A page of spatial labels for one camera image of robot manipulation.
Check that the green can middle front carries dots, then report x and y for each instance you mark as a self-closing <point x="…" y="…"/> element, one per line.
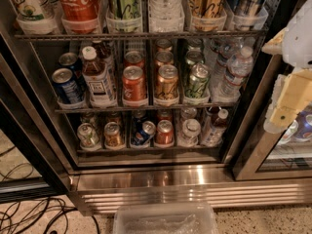
<point x="196" y="87"/>

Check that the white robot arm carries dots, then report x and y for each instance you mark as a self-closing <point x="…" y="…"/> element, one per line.
<point x="297" y="43"/>

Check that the clear water bottle top shelf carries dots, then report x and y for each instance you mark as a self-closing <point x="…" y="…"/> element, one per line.
<point x="165" y="16"/>

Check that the gold can middle rear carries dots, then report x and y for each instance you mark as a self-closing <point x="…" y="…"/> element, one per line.
<point x="163" y="57"/>

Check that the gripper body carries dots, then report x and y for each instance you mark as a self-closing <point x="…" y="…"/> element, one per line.
<point x="300" y="43"/>

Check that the water bottle bottom shelf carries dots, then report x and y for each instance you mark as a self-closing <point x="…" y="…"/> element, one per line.
<point x="188" y="135"/>

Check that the left open fridge door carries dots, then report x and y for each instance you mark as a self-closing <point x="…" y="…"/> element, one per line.
<point x="28" y="101"/>

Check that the stainless fridge base grille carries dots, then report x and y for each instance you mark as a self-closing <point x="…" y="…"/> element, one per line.
<point x="104" y="191"/>

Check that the water bottle middle shelf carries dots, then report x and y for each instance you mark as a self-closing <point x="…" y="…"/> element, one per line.
<point x="238" y="69"/>

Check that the red can bottom shelf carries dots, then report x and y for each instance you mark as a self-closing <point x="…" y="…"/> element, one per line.
<point x="164" y="133"/>

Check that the tea bottle bottom shelf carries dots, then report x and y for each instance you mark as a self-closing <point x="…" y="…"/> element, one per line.
<point x="216" y="126"/>

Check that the red Coca-Cola can top shelf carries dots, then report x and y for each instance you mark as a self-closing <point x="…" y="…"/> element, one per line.
<point x="80" y="16"/>

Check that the gold LaCroix can top shelf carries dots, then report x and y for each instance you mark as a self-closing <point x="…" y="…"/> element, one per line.
<point x="205" y="14"/>

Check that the blue can middle shelf rear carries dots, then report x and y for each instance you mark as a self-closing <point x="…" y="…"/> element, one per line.
<point x="71" y="61"/>

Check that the white 7UP can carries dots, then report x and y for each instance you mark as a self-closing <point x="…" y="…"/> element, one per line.
<point x="36" y="16"/>

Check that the red can middle rear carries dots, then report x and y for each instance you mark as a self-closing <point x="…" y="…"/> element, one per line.
<point x="134" y="58"/>

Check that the right glass fridge door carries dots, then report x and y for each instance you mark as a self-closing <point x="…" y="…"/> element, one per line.
<point x="253" y="153"/>

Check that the wire shelf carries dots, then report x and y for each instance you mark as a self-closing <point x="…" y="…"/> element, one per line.
<point x="139" y="35"/>
<point x="146" y="107"/>

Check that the tea bottle white cap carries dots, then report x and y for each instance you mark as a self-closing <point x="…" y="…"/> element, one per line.
<point x="97" y="78"/>

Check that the clear plastic bin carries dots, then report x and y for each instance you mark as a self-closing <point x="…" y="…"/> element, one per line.
<point x="167" y="218"/>

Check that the orange can bottom shelf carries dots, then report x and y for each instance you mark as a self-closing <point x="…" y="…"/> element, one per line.
<point x="113" y="138"/>

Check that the top wire shelf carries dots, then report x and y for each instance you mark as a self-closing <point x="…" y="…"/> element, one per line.
<point x="139" y="35"/>

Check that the red Coke can middle front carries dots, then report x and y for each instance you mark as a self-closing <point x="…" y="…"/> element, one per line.
<point x="134" y="86"/>

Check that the dark striped can top shelf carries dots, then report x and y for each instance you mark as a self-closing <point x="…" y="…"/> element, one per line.
<point x="245" y="13"/>

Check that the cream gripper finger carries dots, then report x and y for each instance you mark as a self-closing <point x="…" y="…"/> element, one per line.
<point x="275" y="45"/>

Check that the blue Pepsi can bottom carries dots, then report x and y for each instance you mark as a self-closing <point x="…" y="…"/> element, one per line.
<point x="143" y="133"/>

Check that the green can bottom left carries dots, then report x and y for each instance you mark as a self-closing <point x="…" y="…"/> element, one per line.
<point x="88" y="136"/>

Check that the blue can shelf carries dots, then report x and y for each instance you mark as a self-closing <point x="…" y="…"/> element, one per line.
<point x="71" y="61"/>
<point x="69" y="92"/>

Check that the green LaCroix can top shelf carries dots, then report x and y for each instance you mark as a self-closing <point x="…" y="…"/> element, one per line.
<point x="127" y="12"/>

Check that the middle wire shelf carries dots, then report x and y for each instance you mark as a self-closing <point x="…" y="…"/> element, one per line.
<point x="146" y="107"/>

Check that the green can middle rear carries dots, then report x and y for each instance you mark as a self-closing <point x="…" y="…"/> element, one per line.
<point x="192" y="57"/>

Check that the blue can middle shelf front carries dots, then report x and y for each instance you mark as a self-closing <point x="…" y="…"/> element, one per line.
<point x="69" y="92"/>

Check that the gold can middle front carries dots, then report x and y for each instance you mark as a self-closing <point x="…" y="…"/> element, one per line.
<point x="166" y="88"/>

